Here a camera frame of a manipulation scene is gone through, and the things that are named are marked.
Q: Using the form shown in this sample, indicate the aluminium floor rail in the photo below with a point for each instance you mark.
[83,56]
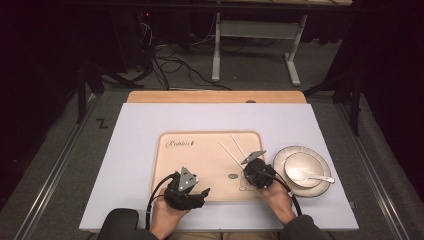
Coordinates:
[53,170]
[373,170]

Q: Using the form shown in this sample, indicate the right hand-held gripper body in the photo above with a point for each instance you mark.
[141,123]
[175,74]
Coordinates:
[260,175]

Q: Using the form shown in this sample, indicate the pink tray with rabbit print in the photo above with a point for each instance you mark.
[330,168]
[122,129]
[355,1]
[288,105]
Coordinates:
[200,166]

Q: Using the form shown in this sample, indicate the white-framed desk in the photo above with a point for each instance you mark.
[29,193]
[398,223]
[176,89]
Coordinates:
[256,29]

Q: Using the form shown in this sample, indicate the white bowl with dark rim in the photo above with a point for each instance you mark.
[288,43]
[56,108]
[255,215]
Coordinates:
[305,166]

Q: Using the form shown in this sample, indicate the wooden table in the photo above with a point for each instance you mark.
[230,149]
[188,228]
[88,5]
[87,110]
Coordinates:
[200,96]

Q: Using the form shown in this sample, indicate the white plate with dark rim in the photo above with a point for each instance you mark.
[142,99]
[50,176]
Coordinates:
[325,190]

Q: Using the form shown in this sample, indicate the person's right hand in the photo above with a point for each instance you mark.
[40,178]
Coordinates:
[278,203]

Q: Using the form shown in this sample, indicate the black metal stand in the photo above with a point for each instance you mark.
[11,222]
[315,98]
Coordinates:
[81,93]
[355,106]

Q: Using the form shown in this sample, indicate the small grey board clip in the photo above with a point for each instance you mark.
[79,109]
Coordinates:
[352,205]

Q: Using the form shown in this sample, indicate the white ceramic spoon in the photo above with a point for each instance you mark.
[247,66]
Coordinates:
[321,178]

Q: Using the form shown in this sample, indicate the white table board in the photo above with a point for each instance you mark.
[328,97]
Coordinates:
[200,116]

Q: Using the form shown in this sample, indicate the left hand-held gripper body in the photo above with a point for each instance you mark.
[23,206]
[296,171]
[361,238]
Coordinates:
[181,200]

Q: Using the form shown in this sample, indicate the person's left hand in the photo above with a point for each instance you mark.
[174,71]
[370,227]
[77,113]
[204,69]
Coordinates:
[165,218]

